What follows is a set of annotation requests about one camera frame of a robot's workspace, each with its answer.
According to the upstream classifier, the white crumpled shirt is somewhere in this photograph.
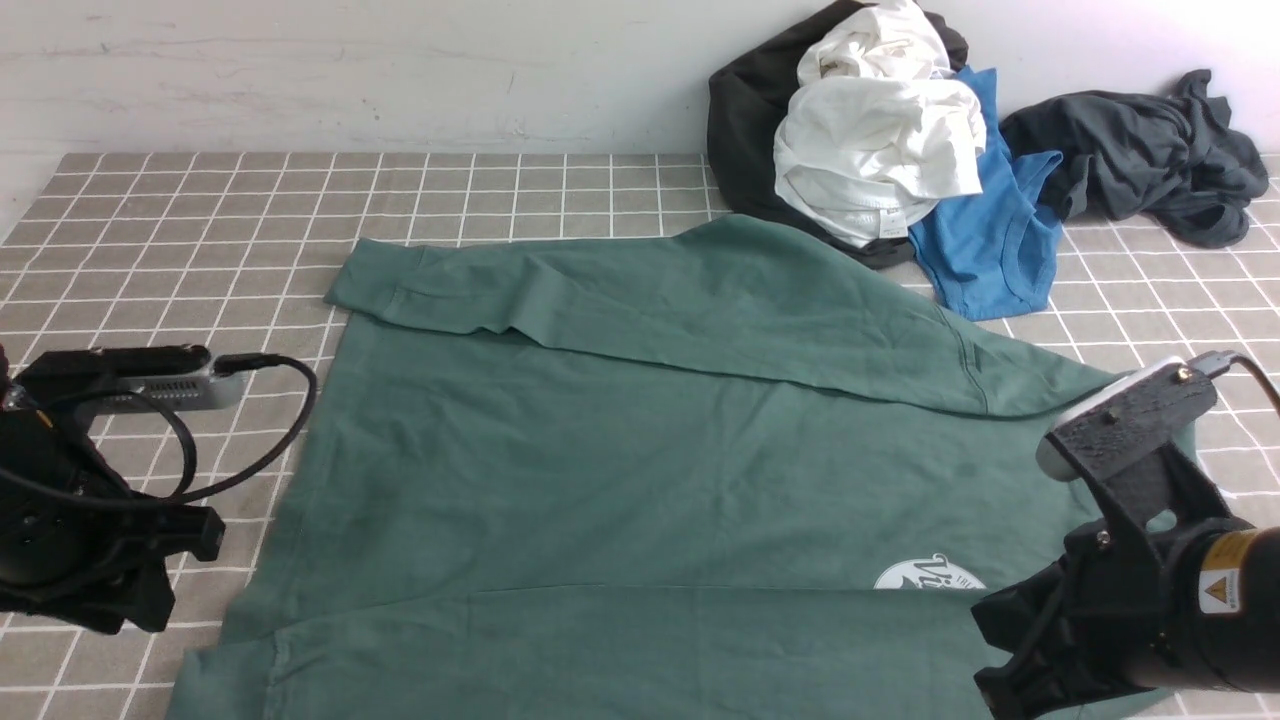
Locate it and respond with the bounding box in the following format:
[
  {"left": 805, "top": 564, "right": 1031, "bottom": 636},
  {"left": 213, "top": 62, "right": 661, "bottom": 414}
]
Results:
[{"left": 773, "top": 1, "right": 987, "bottom": 247}]

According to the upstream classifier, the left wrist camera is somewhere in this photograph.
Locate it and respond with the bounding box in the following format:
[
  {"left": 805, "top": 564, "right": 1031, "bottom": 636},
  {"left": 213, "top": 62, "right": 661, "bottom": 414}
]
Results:
[{"left": 15, "top": 345, "right": 248, "bottom": 415}]

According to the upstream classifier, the black camera cable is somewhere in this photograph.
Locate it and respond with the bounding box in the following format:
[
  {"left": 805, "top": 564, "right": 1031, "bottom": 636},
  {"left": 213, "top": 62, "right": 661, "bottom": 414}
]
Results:
[
  {"left": 1190, "top": 350, "right": 1280, "bottom": 416},
  {"left": 0, "top": 354, "right": 319, "bottom": 511}
]

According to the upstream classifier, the black garment under white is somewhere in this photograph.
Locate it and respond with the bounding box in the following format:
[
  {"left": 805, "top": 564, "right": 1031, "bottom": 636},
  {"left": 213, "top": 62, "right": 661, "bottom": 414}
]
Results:
[{"left": 707, "top": 1, "right": 968, "bottom": 269}]

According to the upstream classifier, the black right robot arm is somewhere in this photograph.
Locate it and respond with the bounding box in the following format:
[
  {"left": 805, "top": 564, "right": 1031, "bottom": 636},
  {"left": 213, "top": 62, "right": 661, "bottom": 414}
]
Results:
[{"left": 972, "top": 521, "right": 1279, "bottom": 719}]

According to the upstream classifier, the black left camera cable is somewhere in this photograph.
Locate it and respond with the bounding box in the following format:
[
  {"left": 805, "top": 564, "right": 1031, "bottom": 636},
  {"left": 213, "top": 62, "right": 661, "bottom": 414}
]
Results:
[{"left": 0, "top": 354, "right": 319, "bottom": 511}]

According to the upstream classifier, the blue tank top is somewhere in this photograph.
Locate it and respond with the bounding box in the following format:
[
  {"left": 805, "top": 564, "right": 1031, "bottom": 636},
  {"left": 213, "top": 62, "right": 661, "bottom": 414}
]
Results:
[{"left": 909, "top": 67, "right": 1062, "bottom": 322}]

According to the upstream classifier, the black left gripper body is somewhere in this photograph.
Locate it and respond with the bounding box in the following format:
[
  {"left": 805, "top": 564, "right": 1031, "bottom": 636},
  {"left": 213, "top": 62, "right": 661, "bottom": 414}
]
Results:
[{"left": 1, "top": 409, "right": 227, "bottom": 635}]

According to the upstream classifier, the black right camera cable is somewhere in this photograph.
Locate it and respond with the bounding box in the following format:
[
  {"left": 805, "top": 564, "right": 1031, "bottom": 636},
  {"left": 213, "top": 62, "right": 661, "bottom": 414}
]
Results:
[{"left": 1190, "top": 350, "right": 1280, "bottom": 416}]

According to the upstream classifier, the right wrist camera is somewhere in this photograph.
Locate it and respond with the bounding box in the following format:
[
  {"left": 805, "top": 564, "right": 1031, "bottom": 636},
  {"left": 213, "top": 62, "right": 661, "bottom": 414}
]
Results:
[{"left": 1036, "top": 357, "right": 1219, "bottom": 482}]

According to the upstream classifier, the green long-sleeved shirt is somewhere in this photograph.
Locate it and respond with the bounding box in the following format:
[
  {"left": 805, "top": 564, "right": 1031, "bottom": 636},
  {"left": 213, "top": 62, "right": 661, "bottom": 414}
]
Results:
[{"left": 168, "top": 217, "right": 1114, "bottom": 719}]

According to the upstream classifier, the dark grey crumpled garment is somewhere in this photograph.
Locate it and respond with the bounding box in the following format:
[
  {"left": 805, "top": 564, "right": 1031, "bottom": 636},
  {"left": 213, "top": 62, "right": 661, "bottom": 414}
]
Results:
[{"left": 1000, "top": 69, "right": 1268, "bottom": 249}]

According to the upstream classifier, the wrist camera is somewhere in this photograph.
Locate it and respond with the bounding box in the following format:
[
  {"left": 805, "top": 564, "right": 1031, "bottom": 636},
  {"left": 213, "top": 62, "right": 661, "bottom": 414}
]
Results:
[
  {"left": 15, "top": 345, "right": 248, "bottom": 415},
  {"left": 1036, "top": 357, "right": 1219, "bottom": 482}
]

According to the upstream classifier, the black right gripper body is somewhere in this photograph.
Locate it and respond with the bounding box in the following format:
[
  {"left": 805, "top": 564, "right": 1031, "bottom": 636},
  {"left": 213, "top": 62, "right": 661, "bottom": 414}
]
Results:
[{"left": 972, "top": 520, "right": 1216, "bottom": 719}]

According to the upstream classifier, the grey checkered tablecloth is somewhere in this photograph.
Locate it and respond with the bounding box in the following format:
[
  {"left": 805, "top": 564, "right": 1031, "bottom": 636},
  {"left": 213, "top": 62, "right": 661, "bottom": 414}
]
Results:
[{"left": 1, "top": 152, "right": 1279, "bottom": 719}]

